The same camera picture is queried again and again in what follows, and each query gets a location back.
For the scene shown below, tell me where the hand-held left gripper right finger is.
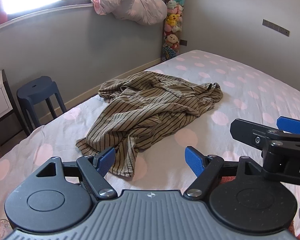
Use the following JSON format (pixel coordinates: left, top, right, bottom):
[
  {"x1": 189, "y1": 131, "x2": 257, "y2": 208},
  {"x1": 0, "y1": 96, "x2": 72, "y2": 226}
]
[{"x1": 184, "y1": 146, "x2": 264, "y2": 200}]

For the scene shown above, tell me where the pink polka dot bed sheet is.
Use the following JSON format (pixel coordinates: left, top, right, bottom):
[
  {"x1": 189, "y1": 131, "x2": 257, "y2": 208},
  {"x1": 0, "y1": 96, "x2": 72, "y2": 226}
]
[{"x1": 0, "y1": 49, "x2": 300, "y2": 205}]

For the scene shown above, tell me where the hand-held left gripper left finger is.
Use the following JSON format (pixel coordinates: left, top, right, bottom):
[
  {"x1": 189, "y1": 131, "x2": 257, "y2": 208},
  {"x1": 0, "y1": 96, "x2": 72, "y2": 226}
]
[{"x1": 36, "y1": 147, "x2": 118, "y2": 200}]

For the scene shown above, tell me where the tan striped shirt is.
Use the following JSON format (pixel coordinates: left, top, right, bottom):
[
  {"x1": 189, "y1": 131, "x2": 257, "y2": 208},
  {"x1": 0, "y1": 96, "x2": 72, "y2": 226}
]
[{"x1": 76, "y1": 71, "x2": 224, "y2": 178}]

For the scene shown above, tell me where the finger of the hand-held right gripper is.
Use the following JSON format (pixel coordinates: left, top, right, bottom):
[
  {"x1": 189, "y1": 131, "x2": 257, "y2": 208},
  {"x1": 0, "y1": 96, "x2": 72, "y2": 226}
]
[
  {"x1": 277, "y1": 116, "x2": 300, "y2": 134},
  {"x1": 230, "y1": 119, "x2": 300, "y2": 153}
]

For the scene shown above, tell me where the pile of stuffed toys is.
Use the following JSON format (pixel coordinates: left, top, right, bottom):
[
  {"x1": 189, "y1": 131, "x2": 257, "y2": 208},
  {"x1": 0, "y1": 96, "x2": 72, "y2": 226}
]
[{"x1": 161, "y1": 0, "x2": 186, "y2": 61}]

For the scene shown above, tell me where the dark blue plastic stool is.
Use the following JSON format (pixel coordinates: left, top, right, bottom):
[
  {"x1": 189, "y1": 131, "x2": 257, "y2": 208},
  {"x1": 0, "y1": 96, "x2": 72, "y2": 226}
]
[{"x1": 16, "y1": 76, "x2": 67, "y2": 137}]

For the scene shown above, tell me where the grey wall switch panel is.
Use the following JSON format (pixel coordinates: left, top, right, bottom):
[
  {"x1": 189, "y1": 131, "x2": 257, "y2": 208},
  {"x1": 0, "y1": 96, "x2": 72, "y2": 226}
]
[{"x1": 262, "y1": 19, "x2": 290, "y2": 37}]

